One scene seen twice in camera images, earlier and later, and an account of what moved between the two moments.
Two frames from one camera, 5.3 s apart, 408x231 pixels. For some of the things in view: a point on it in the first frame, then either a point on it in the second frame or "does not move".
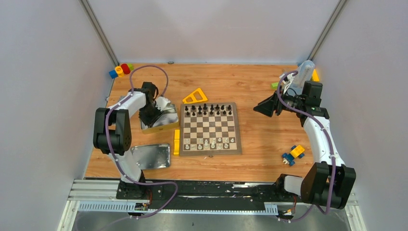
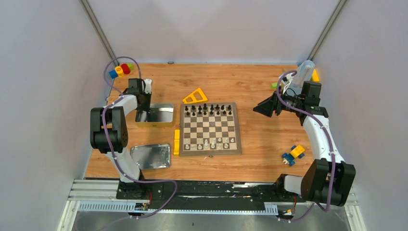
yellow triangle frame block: [197, 96] does not move
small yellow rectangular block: [177, 134] does not move
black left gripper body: [150, 114] -> [143, 107]
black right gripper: [267, 106] does not move
